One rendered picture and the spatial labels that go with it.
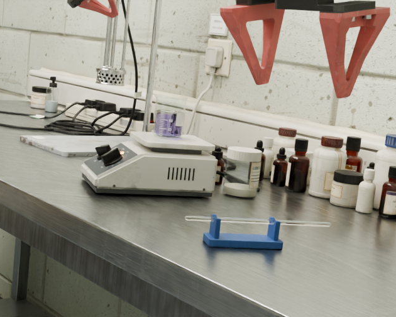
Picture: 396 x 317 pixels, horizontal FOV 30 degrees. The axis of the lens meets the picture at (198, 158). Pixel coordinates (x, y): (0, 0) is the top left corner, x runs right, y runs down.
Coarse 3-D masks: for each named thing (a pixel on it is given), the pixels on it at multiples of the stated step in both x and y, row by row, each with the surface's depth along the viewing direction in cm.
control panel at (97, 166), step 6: (120, 144) 126; (126, 150) 121; (132, 150) 120; (96, 156) 125; (126, 156) 118; (132, 156) 117; (84, 162) 125; (90, 162) 123; (96, 162) 122; (102, 162) 120; (120, 162) 116; (90, 168) 120; (96, 168) 118; (102, 168) 117; (108, 168) 116; (96, 174) 115
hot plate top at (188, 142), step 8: (136, 136) 122; (144, 136) 122; (152, 136) 123; (184, 136) 127; (192, 136) 129; (144, 144) 117; (152, 144) 116; (160, 144) 117; (168, 144) 117; (176, 144) 118; (184, 144) 118; (192, 144) 119; (200, 144) 120; (208, 144) 121
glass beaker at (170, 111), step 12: (156, 96) 122; (168, 96) 120; (180, 96) 121; (156, 108) 122; (168, 108) 121; (180, 108) 121; (156, 120) 122; (168, 120) 121; (180, 120) 122; (156, 132) 122; (168, 132) 121; (180, 132) 122
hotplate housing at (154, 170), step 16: (128, 144) 125; (128, 160) 116; (144, 160) 116; (160, 160) 117; (176, 160) 118; (192, 160) 119; (208, 160) 120; (96, 176) 115; (112, 176) 115; (128, 176) 116; (144, 176) 116; (160, 176) 117; (176, 176) 118; (192, 176) 119; (208, 176) 120; (112, 192) 115; (128, 192) 116; (144, 192) 117; (160, 192) 118; (176, 192) 119; (192, 192) 120; (208, 192) 121
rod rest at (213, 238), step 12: (216, 216) 94; (216, 228) 92; (276, 228) 94; (204, 240) 94; (216, 240) 92; (228, 240) 93; (240, 240) 93; (252, 240) 94; (264, 240) 94; (276, 240) 95
